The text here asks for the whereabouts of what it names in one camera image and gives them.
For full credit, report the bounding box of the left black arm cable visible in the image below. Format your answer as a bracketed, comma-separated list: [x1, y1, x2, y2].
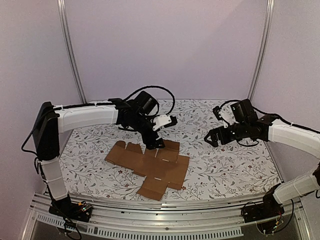
[124, 85, 176, 118]

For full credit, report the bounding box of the brown cardboard box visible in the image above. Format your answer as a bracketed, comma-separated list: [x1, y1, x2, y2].
[105, 140, 190, 201]

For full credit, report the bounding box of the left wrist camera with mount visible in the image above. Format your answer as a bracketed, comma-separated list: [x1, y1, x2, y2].
[152, 114, 178, 132]

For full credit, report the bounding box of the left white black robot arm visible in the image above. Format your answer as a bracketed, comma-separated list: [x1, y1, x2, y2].
[32, 91, 164, 217]

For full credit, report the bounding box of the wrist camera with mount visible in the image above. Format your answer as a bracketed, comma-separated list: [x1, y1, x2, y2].
[212, 106, 236, 129]
[152, 114, 178, 132]

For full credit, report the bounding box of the left aluminium frame post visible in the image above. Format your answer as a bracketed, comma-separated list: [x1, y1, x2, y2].
[56, 0, 88, 104]

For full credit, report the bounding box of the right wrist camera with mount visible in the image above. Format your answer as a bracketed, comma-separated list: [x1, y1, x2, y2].
[212, 106, 236, 129]

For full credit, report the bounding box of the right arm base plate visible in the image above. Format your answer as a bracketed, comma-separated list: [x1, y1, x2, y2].
[240, 201, 285, 223]

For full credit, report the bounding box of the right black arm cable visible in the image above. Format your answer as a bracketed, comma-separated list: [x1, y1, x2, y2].
[217, 99, 320, 135]

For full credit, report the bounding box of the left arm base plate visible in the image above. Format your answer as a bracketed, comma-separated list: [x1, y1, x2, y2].
[49, 195, 93, 223]

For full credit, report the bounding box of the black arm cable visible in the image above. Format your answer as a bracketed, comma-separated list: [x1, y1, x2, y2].
[217, 99, 320, 135]
[124, 85, 176, 118]

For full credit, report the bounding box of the floral patterned table mat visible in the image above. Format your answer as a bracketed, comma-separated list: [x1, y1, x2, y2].
[59, 100, 282, 201]

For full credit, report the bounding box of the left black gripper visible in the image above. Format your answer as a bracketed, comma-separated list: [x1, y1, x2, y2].
[131, 113, 166, 151]

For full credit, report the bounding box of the front aluminium rail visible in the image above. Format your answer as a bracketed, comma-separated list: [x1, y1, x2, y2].
[19, 194, 312, 240]

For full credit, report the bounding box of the aluminium frame post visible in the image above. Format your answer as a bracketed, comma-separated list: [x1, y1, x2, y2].
[247, 0, 275, 101]
[56, 0, 88, 104]

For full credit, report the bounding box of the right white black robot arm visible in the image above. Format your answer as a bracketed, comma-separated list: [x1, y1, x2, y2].
[204, 99, 320, 218]

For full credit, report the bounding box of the right aluminium frame post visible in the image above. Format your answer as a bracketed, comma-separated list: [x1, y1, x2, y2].
[247, 0, 275, 101]

